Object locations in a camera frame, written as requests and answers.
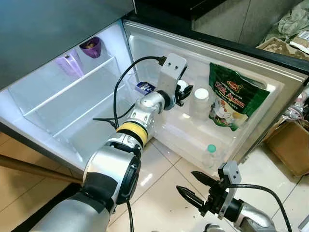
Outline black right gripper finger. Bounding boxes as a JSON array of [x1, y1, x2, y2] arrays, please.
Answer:
[[176, 186, 209, 213], [190, 170, 223, 192]]

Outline fridge door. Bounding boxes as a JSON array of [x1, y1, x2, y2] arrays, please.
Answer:
[[123, 19, 309, 167]]

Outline glass fridge shelf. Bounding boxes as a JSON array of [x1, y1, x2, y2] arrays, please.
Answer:
[[22, 89, 138, 141], [22, 54, 119, 119]]

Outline small bottle green cap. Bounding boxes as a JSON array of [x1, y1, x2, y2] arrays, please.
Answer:
[[202, 144, 224, 171]]

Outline purple snack packet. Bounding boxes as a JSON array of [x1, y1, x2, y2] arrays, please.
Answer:
[[135, 81, 156, 95]]

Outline green food pouch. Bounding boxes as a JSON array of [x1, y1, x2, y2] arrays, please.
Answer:
[[208, 62, 271, 132]]

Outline black kitchen countertop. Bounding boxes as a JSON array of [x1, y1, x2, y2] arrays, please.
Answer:
[[134, 0, 227, 21]]

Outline grey kitchen cabinets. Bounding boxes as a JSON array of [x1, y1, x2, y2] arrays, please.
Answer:
[[192, 0, 302, 48]]

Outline open cardboard box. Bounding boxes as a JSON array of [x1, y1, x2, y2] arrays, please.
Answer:
[[263, 118, 309, 177]]

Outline brown cardboard tray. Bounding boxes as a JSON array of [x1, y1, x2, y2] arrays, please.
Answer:
[[256, 36, 309, 61]]

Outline purple plastic cup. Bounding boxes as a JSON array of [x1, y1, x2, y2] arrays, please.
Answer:
[[79, 36, 103, 59]]

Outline clear plastic bag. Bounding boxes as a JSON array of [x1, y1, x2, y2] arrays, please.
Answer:
[[285, 92, 309, 121]]

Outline lilac plastic jug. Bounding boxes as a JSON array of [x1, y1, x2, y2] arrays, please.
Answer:
[[54, 51, 84, 79]]

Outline brown parcel white label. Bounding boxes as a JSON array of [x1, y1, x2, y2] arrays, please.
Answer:
[[289, 30, 309, 54]]

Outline green woven sack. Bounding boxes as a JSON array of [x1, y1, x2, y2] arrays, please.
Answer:
[[263, 0, 309, 44]]

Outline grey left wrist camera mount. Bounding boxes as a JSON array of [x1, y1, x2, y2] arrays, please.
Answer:
[[155, 53, 188, 103]]

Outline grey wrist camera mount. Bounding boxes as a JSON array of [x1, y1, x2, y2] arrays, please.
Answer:
[[218, 160, 242, 219], [155, 53, 188, 103]]

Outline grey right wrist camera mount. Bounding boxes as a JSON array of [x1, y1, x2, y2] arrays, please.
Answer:
[[218, 160, 242, 219]]

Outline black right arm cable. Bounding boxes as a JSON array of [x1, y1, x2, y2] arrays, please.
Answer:
[[225, 183, 293, 232]]

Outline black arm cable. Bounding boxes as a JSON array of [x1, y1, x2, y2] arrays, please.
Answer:
[[92, 56, 167, 130], [225, 183, 293, 232]]

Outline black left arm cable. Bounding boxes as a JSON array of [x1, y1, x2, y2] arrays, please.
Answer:
[[92, 56, 167, 130]]

